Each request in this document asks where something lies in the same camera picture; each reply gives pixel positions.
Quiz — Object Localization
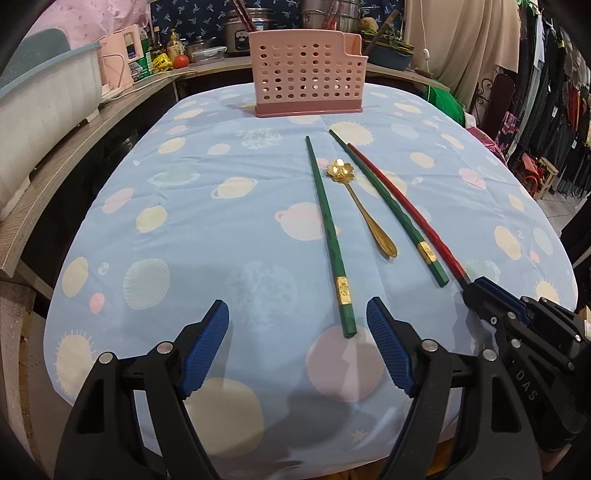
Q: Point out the pink patterned cloth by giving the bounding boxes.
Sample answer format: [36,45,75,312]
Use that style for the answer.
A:
[465,124,509,163]

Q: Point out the gold flower spoon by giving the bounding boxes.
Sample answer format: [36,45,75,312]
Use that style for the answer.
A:
[326,158,399,260]

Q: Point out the blue planter with plants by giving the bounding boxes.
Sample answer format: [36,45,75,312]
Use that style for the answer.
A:
[364,20,415,71]

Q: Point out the pink appliance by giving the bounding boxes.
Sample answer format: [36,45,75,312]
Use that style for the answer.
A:
[97,24,149,90]

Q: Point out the pink floral cloth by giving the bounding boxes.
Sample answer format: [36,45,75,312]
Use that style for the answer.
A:
[28,0,154,48]

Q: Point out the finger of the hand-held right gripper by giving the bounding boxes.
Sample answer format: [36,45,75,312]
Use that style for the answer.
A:
[475,277,587,342]
[463,282,522,347]

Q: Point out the green cloth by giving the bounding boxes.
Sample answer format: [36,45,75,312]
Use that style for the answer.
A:
[426,75,468,124]

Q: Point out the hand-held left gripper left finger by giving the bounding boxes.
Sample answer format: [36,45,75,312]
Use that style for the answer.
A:
[54,299,230,480]

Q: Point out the grey-blue perforated lid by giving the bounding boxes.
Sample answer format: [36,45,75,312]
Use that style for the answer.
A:
[0,28,73,91]

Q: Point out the white cable with switch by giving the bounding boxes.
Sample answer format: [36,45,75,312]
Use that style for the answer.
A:
[417,0,435,77]

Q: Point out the steel steamer pot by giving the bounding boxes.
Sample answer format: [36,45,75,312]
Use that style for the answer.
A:
[300,0,362,36]

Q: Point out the dark wooden chair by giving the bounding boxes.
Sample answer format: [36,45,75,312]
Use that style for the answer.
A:
[475,73,516,136]

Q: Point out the hanging clothes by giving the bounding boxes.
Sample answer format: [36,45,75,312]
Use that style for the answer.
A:
[507,0,591,149]

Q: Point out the wooden counter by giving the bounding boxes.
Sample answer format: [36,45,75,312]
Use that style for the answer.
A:
[0,59,451,278]

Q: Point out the beige curtain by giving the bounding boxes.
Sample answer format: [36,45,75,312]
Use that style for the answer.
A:
[401,0,523,75]

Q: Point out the blue planet print tablecloth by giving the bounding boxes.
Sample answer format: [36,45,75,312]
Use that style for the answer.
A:
[44,83,579,465]

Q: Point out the small lidded steel pot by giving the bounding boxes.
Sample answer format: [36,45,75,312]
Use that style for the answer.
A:
[184,36,216,59]

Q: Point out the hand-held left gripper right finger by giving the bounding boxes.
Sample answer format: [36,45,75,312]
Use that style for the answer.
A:
[366,296,543,480]

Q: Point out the glass food container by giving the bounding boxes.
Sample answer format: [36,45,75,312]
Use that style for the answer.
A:
[191,46,227,65]

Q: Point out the white tub with blue rim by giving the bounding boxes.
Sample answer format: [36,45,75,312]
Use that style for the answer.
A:
[0,41,103,220]

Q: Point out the dark blue patterned cloth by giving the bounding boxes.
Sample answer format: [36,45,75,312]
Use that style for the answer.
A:
[150,0,408,48]

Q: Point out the wooden stool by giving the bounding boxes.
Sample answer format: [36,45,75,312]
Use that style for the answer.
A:
[521,154,560,200]

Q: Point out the silver rice cooker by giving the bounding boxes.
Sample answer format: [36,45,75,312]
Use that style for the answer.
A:
[224,7,278,57]

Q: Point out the pink perforated utensil holder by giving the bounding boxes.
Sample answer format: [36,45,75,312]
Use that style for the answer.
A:
[248,30,369,120]

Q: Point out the yellow-capped bottle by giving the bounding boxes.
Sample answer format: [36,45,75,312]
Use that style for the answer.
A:
[165,28,184,59]

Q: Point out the green chopstick with gold band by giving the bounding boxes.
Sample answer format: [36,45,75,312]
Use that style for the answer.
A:
[328,129,450,288]
[305,135,358,339]

